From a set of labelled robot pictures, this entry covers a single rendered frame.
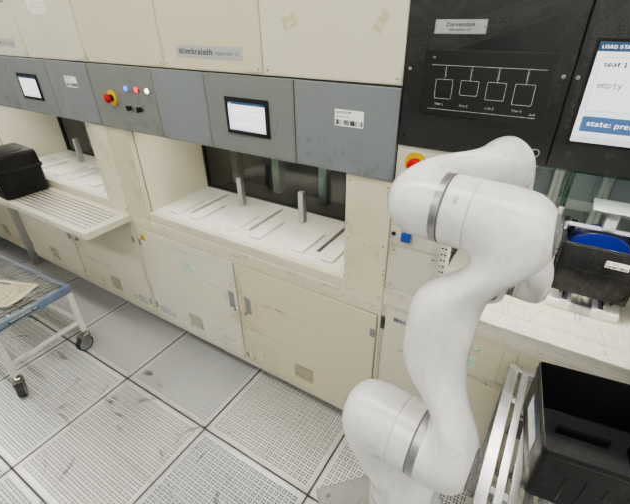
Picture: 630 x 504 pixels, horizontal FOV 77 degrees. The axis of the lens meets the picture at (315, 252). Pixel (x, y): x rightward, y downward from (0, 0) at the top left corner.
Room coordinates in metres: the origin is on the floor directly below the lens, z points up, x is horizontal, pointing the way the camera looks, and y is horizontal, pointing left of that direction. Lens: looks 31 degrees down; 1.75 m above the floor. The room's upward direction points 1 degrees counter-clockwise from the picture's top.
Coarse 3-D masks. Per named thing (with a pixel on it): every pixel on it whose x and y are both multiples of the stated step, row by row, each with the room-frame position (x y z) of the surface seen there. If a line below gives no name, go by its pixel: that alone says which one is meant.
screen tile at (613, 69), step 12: (612, 60) 0.93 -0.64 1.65; (624, 60) 0.92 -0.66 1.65; (600, 72) 0.94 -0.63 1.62; (612, 72) 0.93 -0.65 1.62; (624, 72) 0.91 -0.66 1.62; (600, 96) 0.93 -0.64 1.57; (612, 96) 0.92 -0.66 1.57; (624, 96) 0.91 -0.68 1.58; (588, 108) 0.94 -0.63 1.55; (600, 108) 0.92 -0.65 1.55; (612, 108) 0.91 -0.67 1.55; (624, 108) 0.90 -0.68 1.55
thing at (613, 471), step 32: (544, 384) 0.74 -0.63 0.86; (576, 384) 0.71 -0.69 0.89; (608, 384) 0.69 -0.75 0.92; (544, 416) 0.70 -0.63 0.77; (576, 416) 0.70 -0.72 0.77; (608, 416) 0.67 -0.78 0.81; (544, 448) 0.51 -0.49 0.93; (576, 448) 0.61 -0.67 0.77; (608, 448) 0.61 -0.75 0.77; (544, 480) 0.50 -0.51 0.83; (576, 480) 0.47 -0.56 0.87; (608, 480) 0.45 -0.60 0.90
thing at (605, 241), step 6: (588, 234) 1.13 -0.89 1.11; (594, 234) 1.12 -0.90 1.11; (600, 234) 1.11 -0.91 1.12; (606, 234) 1.10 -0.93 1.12; (576, 240) 1.14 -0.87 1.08; (582, 240) 1.13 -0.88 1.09; (588, 240) 1.12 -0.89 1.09; (594, 240) 1.11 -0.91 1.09; (600, 240) 1.11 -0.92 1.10; (606, 240) 1.10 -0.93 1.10; (612, 240) 1.09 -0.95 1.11; (618, 240) 1.08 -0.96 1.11; (594, 246) 1.11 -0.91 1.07; (600, 246) 1.10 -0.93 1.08; (606, 246) 1.10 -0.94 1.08; (612, 246) 1.09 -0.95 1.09; (618, 246) 1.08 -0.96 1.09; (624, 246) 1.07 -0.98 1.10; (624, 252) 1.07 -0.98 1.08
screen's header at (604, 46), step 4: (600, 44) 0.95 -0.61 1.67; (604, 44) 0.94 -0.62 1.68; (608, 44) 0.94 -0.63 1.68; (612, 44) 0.93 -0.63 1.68; (616, 44) 0.93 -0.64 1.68; (620, 44) 0.93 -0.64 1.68; (624, 44) 0.92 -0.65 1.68; (628, 44) 0.92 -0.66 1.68; (600, 48) 0.94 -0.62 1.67; (604, 48) 0.94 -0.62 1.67; (608, 48) 0.94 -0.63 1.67; (612, 48) 0.93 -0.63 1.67; (616, 48) 0.93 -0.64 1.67; (620, 48) 0.93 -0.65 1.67; (624, 48) 0.92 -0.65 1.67; (628, 48) 0.92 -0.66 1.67
